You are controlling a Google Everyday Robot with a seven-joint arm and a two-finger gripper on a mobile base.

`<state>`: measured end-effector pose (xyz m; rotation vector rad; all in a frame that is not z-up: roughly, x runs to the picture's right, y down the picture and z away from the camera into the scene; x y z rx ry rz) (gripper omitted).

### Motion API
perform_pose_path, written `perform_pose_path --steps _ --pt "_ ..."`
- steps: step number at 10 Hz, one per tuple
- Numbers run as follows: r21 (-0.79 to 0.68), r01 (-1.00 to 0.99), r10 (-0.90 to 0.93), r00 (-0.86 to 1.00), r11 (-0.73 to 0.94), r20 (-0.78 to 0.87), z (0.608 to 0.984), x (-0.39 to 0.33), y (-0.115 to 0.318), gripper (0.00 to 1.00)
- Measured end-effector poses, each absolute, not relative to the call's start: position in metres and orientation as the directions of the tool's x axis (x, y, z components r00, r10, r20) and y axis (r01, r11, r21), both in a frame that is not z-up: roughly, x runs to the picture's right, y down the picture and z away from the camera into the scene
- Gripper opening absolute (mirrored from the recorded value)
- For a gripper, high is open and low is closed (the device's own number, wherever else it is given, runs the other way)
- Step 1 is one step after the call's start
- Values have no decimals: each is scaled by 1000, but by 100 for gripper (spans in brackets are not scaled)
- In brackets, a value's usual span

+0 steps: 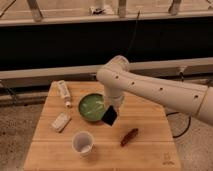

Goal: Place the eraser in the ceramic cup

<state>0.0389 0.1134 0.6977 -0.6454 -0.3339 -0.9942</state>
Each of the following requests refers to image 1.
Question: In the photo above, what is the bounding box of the metal frame rail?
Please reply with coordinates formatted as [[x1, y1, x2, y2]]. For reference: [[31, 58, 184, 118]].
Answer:
[[0, 57, 213, 88]]

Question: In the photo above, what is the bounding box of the green ceramic bowl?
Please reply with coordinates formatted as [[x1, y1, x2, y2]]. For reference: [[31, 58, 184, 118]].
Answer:
[[78, 93, 106, 122]]

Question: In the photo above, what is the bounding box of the black cable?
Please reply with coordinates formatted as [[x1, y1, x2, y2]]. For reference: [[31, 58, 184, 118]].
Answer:
[[165, 111, 192, 139]]

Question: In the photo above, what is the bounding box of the white tube with cap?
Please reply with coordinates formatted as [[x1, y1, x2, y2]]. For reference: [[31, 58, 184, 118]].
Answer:
[[57, 80, 71, 108]]

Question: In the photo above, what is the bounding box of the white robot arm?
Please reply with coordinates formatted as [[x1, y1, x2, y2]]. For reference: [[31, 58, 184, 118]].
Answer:
[[96, 55, 213, 126]]

